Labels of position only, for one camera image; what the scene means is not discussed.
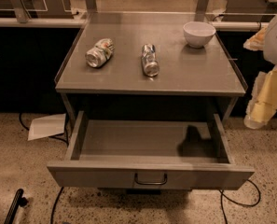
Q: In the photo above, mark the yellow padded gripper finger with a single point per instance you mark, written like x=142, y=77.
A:
x=248, y=121
x=265, y=106

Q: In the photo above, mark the grey drawer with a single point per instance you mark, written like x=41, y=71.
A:
x=133, y=154

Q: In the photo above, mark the grey metal drawer cabinet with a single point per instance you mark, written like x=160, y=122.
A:
x=192, y=84

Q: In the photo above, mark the white ceramic bowl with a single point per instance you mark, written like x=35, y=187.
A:
x=198, y=33

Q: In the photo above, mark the crushed silver blue can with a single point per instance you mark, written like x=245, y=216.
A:
x=149, y=61

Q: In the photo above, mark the crushed green white can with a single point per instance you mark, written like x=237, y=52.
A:
x=102, y=51

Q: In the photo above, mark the white paper sheet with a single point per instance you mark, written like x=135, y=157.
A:
x=46, y=126

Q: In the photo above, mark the black bar object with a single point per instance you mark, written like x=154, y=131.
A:
x=18, y=201

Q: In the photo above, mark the white horizontal rail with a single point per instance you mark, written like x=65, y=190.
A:
x=233, y=26

